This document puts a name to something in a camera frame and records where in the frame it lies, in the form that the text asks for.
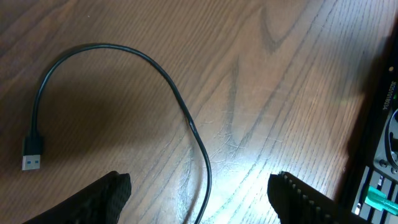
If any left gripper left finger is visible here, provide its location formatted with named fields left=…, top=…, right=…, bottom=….
left=27, top=171, right=132, bottom=224

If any black USB cable short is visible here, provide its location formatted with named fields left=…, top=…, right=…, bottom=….
left=22, top=44, right=212, bottom=224

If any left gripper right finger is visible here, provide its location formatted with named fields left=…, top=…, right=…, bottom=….
left=267, top=171, right=367, bottom=224

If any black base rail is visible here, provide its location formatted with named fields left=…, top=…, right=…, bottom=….
left=333, top=26, right=397, bottom=223

